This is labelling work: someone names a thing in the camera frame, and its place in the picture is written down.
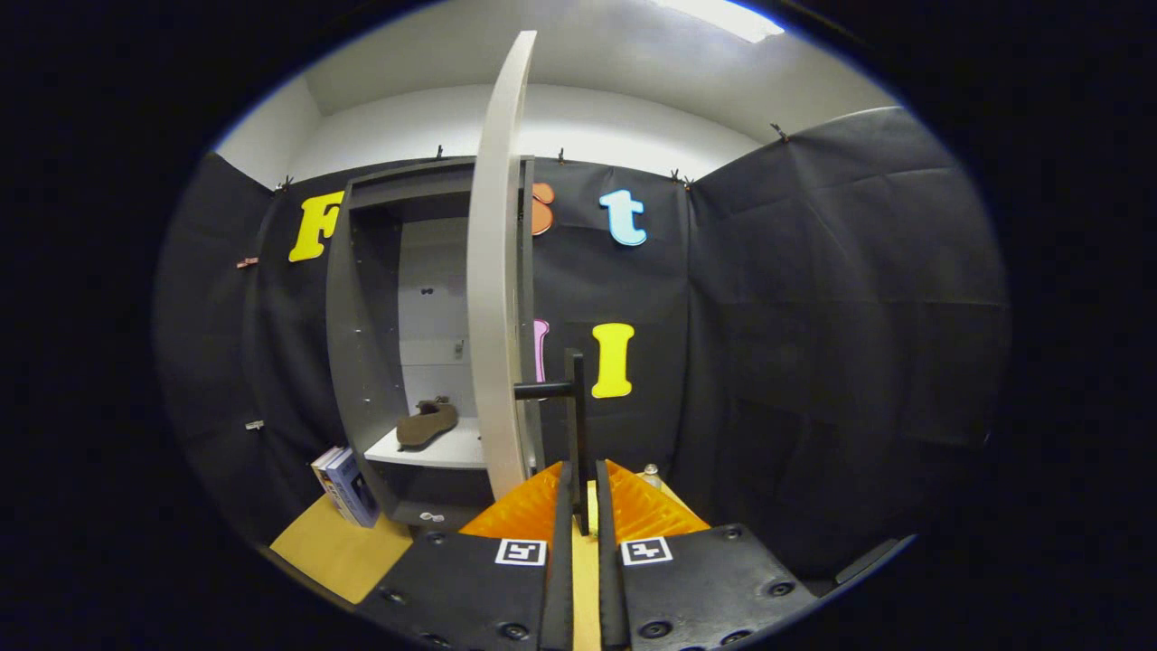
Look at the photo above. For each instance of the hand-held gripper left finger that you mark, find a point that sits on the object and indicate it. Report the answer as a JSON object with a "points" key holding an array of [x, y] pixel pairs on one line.
{"points": [[560, 579]]}

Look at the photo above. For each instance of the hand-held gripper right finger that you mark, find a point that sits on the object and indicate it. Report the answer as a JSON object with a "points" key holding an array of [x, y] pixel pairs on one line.
{"points": [[610, 579]]}

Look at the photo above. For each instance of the brown fabric shoe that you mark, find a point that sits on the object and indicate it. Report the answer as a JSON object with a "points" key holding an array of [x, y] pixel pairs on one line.
{"points": [[427, 425]]}

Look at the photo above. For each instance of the grey shoe cabinet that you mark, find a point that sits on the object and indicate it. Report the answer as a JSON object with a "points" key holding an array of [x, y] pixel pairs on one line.
{"points": [[362, 362]]}

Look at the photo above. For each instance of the beige shoe cabinet door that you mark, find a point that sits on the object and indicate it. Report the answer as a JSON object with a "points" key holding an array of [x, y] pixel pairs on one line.
{"points": [[495, 271]]}

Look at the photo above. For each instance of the small clear bottle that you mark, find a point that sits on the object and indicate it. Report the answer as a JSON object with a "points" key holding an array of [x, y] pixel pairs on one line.
{"points": [[650, 474]]}

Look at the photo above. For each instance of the blue book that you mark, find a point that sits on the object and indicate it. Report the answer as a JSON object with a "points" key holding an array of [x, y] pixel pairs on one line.
{"points": [[357, 493]]}

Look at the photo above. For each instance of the black backdrop cloth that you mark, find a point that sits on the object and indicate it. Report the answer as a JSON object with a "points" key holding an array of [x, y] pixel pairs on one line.
{"points": [[813, 316]]}

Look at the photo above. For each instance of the black clip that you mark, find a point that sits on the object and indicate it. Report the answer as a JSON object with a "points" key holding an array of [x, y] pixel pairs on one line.
{"points": [[680, 177], [285, 184], [779, 133]]}

